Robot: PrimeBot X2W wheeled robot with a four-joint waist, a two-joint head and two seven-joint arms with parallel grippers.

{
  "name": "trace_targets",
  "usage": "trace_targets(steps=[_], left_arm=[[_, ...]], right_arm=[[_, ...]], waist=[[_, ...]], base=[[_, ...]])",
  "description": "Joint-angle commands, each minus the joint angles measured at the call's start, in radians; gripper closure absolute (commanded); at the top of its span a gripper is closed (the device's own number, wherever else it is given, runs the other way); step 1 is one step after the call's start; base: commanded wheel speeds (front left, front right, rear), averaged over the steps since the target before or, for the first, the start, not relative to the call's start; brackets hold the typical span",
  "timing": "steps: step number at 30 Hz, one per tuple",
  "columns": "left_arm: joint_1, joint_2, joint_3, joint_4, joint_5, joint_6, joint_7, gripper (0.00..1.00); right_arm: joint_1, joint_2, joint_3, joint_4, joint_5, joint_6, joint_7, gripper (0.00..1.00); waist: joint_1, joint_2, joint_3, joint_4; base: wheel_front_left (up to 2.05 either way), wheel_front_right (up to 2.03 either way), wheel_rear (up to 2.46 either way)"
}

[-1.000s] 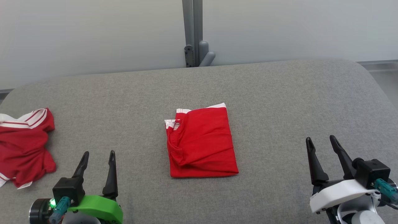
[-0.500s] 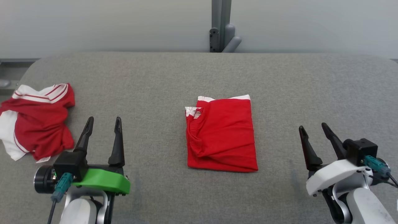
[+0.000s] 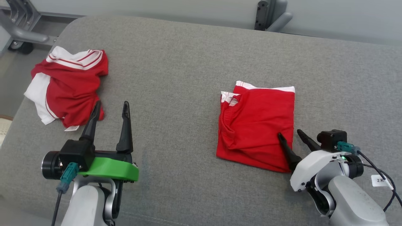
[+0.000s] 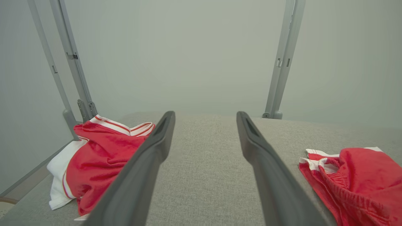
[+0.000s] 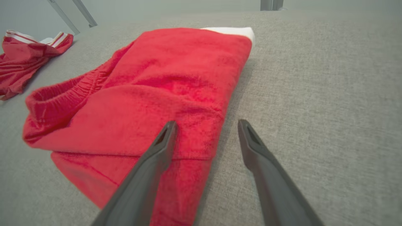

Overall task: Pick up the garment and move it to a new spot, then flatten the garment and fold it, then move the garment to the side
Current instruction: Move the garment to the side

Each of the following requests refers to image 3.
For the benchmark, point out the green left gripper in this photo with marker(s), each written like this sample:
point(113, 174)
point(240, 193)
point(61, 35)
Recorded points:
point(108, 168)

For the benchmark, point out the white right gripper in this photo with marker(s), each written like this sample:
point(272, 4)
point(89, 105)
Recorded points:
point(309, 166)

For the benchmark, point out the red shorts with white stripe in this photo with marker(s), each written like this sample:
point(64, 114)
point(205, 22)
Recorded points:
point(260, 125)

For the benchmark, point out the red and white shirt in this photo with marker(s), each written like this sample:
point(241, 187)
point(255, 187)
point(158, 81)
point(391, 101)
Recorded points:
point(69, 91)

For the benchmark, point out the grey fabric sofa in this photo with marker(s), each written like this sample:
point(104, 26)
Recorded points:
point(176, 78)

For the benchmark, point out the black caster wheel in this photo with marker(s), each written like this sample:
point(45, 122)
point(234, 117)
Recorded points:
point(23, 47)

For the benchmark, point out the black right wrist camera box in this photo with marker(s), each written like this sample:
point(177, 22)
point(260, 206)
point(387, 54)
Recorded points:
point(331, 139)

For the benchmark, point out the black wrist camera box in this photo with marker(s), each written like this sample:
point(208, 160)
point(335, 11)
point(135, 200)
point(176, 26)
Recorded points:
point(77, 153)
point(331, 139)

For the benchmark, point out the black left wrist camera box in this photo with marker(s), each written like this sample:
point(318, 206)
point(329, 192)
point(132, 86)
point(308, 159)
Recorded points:
point(77, 153)

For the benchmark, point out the grey metal frame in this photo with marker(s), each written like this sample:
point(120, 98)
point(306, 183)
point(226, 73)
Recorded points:
point(22, 22)

